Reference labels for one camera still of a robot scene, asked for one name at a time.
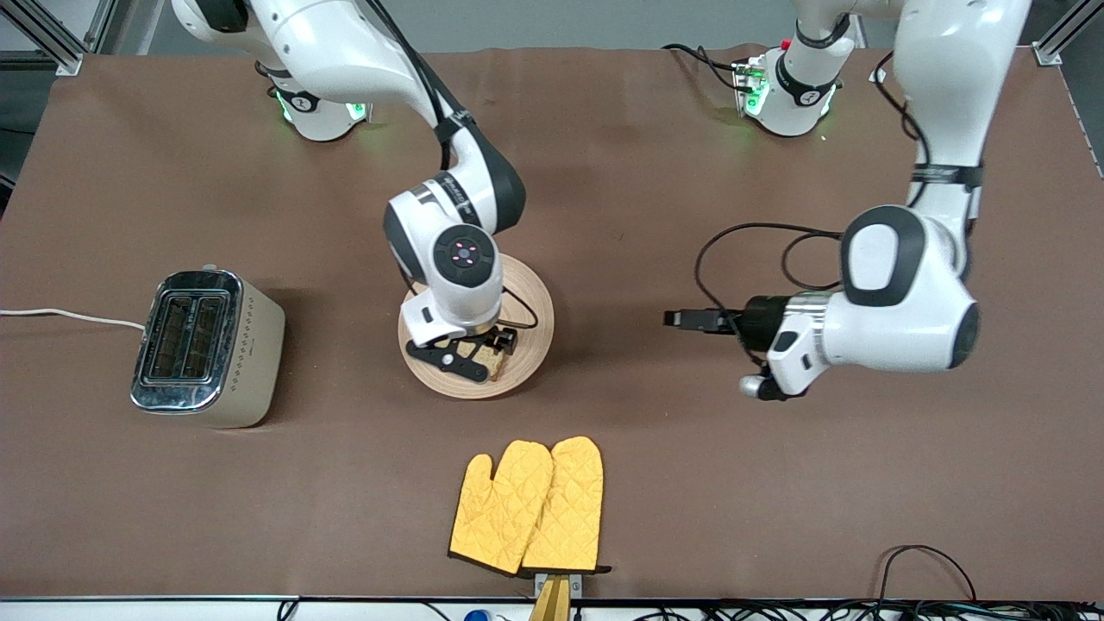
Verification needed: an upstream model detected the black cable bundle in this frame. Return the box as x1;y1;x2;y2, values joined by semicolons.
634;599;1104;621

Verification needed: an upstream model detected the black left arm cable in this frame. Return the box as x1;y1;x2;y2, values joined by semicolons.
694;50;932;348

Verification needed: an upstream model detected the yellow clamp with metal plate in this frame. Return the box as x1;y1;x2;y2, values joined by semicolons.
528;571;584;621

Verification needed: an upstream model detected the aluminium frame post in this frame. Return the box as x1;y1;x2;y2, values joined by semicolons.
1032;0;1104;67
0;0;85;77

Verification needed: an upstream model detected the black looped cable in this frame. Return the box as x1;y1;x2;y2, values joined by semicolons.
875;543;980;605

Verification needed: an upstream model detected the black left base cable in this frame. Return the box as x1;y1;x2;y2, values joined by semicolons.
662;43;744;92

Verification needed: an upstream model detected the brown table cloth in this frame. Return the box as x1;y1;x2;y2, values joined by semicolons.
0;45;1104;601

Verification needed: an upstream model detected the yellow quilted oven mitt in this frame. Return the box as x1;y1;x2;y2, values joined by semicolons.
520;436;612;576
448;440;555;576

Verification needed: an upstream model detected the white toaster power cable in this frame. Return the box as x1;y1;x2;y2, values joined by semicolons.
0;308;147;333

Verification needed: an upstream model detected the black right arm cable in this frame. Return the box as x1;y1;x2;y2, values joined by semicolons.
362;0;541;333

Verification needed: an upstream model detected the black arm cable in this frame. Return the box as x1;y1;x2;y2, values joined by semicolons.
694;50;932;348
362;0;541;333

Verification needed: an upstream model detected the round wooden plate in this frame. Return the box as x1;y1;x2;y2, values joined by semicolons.
398;252;555;400

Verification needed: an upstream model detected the beige chrome two-slot toaster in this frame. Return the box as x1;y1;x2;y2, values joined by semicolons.
129;266;287;430

